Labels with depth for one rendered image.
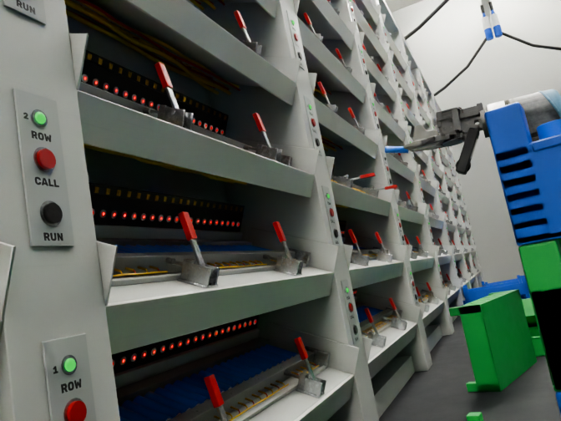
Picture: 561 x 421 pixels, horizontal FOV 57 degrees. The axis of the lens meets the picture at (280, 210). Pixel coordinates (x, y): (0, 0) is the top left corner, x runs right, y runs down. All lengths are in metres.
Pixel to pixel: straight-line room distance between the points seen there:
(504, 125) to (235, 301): 0.42
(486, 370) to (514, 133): 1.07
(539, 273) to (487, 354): 1.03
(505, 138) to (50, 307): 0.33
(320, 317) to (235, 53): 0.50
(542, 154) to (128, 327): 0.36
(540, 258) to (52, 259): 0.33
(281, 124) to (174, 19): 0.41
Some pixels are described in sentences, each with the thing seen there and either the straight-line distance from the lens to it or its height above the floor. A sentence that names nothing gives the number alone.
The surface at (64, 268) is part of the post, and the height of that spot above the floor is 0.37.
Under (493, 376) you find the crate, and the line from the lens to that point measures 1.35.
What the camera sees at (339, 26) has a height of 1.07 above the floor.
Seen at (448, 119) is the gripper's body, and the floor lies 0.66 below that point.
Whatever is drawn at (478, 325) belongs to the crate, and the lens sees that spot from 1.33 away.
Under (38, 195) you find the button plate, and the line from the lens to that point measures 0.43.
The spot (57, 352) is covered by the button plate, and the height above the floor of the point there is 0.31.
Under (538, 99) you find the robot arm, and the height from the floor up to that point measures 0.64.
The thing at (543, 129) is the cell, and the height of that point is 0.39.
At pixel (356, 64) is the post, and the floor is 1.00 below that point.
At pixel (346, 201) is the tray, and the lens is 1.23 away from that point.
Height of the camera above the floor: 0.32
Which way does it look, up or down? 9 degrees up
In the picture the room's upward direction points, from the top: 11 degrees counter-clockwise
